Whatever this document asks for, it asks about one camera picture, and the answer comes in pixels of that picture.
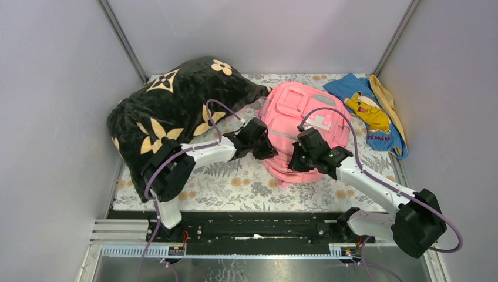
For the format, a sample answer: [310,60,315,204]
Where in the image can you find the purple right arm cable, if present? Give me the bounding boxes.
[297,107,465,282]

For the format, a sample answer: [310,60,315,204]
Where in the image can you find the floral table mat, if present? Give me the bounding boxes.
[111,74,403,212]

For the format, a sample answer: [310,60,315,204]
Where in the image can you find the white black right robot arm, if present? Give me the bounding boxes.
[289,127,448,258]

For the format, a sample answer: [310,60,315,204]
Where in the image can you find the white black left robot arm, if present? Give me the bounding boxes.
[141,118,278,241]

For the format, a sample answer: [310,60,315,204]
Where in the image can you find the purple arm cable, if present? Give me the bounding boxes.
[135,99,248,282]
[297,107,465,282]

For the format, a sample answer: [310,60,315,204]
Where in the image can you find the black pillow with beige flowers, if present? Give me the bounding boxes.
[106,56,272,203]

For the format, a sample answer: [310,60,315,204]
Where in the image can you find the pink student backpack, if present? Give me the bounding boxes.
[233,80,353,191]

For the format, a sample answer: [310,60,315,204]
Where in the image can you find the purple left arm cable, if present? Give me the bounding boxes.
[135,99,248,282]

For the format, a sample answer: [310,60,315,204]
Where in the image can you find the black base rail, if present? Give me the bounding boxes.
[107,210,419,258]

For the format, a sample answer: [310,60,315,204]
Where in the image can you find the blue Pokemon t-shirt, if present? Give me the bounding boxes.
[324,73,408,159]

